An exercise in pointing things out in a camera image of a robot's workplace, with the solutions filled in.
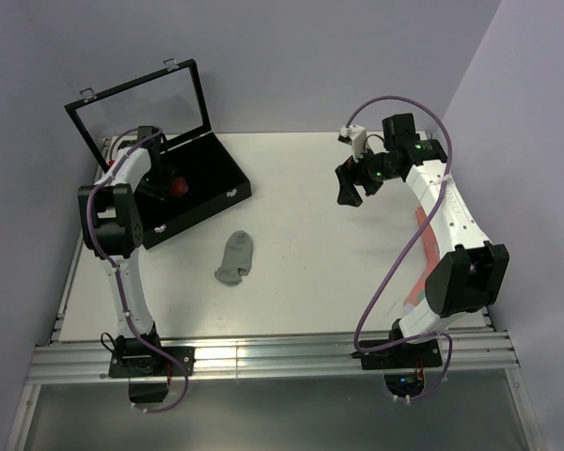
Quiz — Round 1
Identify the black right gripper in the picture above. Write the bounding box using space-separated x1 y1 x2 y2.
336 141 400 208

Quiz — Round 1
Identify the maroon sock with orange cuff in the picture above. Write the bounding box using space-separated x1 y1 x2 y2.
169 177 189 198

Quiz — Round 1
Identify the black display case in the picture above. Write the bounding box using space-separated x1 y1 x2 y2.
65 59 252 249

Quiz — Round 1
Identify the grey-green ankle sock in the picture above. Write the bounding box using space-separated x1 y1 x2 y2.
214 230 253 287

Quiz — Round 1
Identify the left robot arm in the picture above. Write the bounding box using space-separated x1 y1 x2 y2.
78 126 181 375

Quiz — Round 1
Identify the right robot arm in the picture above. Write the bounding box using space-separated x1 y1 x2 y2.
335 114 509 366

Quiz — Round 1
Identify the pink patterned sock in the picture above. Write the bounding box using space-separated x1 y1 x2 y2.
403 225 440 314

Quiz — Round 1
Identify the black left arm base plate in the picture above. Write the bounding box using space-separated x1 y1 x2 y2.
108 346 196 379

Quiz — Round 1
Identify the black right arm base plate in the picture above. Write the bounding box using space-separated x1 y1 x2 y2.
352 339 443 370

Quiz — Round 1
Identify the aluminium frame rail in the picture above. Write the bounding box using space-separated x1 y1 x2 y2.
26 330 519 385

